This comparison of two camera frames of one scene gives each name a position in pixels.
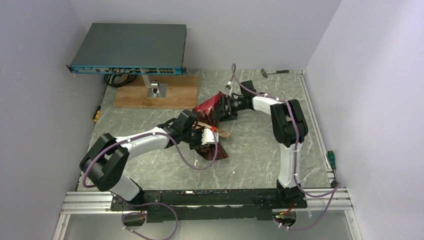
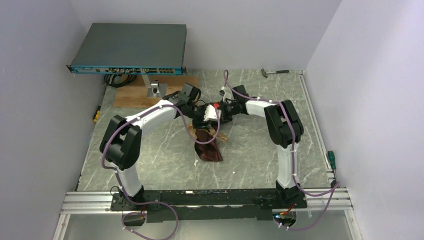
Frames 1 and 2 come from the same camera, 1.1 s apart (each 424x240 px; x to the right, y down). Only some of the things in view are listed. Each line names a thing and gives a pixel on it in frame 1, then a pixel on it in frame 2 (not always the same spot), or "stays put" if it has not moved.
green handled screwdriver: (332, 163) stays put
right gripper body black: (234, 105) stays put
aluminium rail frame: (331, 197) stays put
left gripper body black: (194, 138) to (198, 117)
